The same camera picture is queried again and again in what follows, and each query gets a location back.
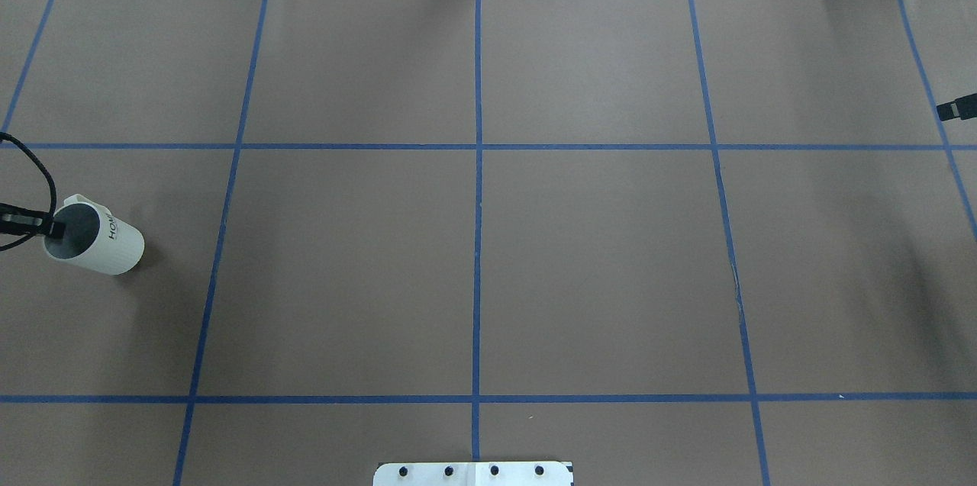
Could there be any white ribbed HOME mug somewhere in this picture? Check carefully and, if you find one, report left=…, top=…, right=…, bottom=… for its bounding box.
left=43, top=194, right=146, bottom=276

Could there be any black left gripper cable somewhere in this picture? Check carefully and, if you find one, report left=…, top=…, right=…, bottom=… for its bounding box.
left=0, top=132, right=58, bottom=252

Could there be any white camera stand base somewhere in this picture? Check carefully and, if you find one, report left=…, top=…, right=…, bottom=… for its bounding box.
left=372, top=461, right=575, bottom=485

